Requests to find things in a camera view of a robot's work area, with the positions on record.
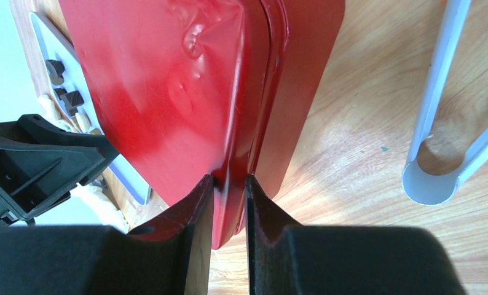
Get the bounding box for metal tweezers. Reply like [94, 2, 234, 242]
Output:
[402, 1, 488, 206]

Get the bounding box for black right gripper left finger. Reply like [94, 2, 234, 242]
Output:
[0, 175, 214, 294]

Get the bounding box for lavender plastic tray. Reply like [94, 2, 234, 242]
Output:
[30, 12, 151, 205]

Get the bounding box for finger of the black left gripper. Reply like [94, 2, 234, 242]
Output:
[0, 114, 119, 222]

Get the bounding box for brown chocolate at tray top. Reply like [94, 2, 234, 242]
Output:
[53, 88, 67, 100]

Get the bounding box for dark pyramid chocolate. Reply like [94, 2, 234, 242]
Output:
[60, 90, 84, 117]

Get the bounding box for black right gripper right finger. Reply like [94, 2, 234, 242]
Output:
[245, 175, 465, 294]

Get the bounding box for dark chocolate at tray top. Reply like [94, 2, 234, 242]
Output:
[45, 59, 65, 85]

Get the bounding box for red box lid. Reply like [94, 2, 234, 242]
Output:
[60, 1, 345, 249]

